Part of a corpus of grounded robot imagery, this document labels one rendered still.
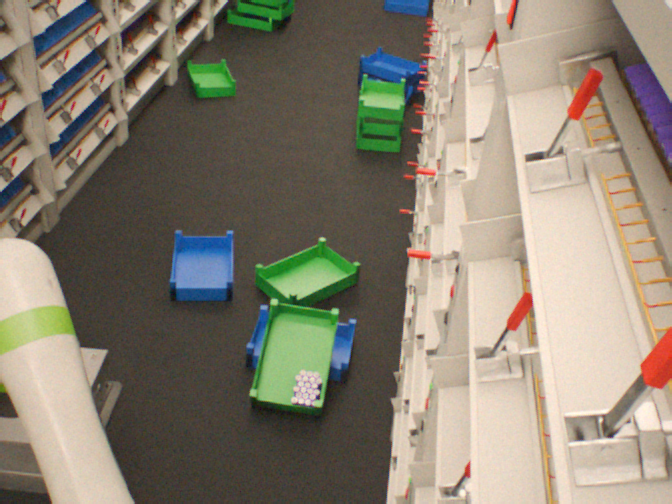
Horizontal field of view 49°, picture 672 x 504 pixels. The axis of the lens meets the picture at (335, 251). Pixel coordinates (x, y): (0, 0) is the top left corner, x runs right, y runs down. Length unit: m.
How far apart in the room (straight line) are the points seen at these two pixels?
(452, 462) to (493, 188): 0.31
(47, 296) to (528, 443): 0.72
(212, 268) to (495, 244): 1.88
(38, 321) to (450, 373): 0.56
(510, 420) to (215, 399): 1.58
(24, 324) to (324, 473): 1.11
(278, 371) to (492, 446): 1.58
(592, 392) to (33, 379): 0.82
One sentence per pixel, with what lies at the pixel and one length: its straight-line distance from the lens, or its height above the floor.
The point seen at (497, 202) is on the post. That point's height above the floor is 1.18.
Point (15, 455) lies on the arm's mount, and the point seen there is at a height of 0.34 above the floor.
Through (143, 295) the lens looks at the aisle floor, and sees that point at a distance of 2.53.
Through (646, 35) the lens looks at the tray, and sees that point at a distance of 0.39.
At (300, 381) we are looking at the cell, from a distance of 2.10.
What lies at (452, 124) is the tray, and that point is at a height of 0.95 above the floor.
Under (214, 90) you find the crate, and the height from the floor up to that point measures 0.04.
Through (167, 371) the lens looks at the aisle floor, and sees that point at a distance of 2.26.
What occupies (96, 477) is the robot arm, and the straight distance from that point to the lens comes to 1.05.
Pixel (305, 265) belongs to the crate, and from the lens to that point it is 2.66.
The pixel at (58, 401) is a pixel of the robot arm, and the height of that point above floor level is 0.82.
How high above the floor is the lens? 1.57
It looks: 35 degrees down
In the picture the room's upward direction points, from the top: 6 degrees clockwise
